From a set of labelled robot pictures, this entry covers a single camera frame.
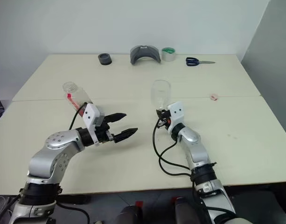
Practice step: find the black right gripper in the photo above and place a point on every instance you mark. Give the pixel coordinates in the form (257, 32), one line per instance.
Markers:
(163, 117)

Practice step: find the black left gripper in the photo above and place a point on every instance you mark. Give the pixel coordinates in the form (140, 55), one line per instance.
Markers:
(102, 134)

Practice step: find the clear plastic bottle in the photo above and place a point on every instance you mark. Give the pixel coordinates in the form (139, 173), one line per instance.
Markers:
(160, 92)

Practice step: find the clear bottle with red label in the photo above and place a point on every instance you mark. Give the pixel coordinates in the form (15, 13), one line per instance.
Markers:
(75, 93)

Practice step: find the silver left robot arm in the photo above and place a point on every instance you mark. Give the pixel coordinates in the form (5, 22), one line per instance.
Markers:
(54, 151)

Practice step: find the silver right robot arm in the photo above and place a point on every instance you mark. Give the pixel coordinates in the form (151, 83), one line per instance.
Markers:
(194, 149)

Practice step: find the small pink white scrap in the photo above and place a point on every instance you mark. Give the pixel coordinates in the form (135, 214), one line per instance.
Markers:
(214, 97)

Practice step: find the dark grey round holder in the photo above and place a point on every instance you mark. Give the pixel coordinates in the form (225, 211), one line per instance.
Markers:
(104, 59)

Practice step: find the dark rounded shape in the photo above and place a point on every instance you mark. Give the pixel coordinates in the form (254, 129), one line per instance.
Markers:
(130, 214)

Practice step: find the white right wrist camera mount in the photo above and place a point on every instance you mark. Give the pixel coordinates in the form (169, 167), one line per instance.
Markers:
(176, 112)

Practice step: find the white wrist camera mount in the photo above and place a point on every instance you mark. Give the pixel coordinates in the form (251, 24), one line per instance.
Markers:
(176, 112)
(90, 116)

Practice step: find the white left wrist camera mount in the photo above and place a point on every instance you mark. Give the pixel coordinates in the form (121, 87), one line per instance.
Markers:
(90, 116)

